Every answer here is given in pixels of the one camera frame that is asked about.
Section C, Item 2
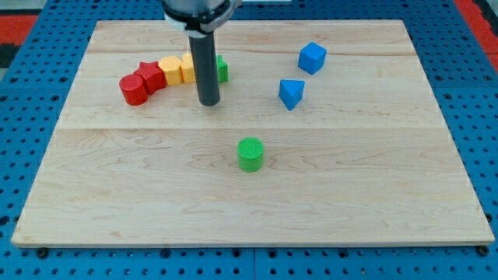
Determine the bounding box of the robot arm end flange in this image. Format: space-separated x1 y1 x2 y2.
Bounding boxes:
161 0 243 38

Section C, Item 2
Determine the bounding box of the green star block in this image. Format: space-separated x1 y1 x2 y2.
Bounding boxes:
216 54 230 83

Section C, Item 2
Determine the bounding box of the red star block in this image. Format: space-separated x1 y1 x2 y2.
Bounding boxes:
134 61 167 95

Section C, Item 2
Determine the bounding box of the green cylinder block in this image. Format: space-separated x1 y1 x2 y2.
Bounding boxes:
237 137 264 172

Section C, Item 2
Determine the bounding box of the blue triangle block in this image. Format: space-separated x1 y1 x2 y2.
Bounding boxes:
279 79 305 111

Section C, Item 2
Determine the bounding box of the wooden board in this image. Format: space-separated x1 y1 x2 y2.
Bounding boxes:
12 20 495 248

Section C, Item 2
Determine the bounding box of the yellow block behind rod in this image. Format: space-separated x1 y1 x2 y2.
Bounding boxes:
181 53 196 83

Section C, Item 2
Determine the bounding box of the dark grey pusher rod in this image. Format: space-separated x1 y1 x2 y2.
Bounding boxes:
189 33 220 107

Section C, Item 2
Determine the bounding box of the blue cube block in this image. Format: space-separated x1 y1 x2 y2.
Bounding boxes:
298 42 327 75

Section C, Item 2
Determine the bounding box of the yellow pentagon block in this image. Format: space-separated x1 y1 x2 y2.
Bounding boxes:
159 56 183 86

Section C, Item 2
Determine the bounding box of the red cylinder block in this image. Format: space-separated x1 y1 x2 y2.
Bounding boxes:
119 74 149 106

